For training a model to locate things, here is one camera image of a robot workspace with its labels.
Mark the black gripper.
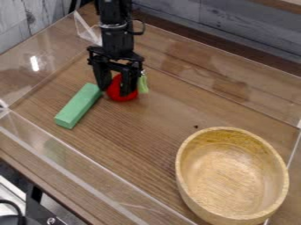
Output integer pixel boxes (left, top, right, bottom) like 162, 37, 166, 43
87, 25, 144, 97

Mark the red ball toy green leaf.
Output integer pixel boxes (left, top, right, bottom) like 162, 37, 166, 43
106, 74, 150, 102

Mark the wooden bowl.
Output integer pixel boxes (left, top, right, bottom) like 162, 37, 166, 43
175, 127, 289, 225

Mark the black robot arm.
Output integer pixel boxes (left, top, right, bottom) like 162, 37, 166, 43
87, 0, 146, 98

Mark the green rectangular block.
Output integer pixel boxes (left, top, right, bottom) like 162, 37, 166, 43
53, 83, 102, 129

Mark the clear acrylic corner bracket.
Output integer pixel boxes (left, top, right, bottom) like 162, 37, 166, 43
72, 11, 102, 46

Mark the clear acrylic tray wall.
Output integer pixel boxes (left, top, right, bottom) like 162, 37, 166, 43
0, 17, 301, 225

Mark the black table leg bracket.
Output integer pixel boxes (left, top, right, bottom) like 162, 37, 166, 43
24, 185, 67, 225

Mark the black cable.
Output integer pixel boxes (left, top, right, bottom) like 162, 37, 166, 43
0, 200, 25, 225

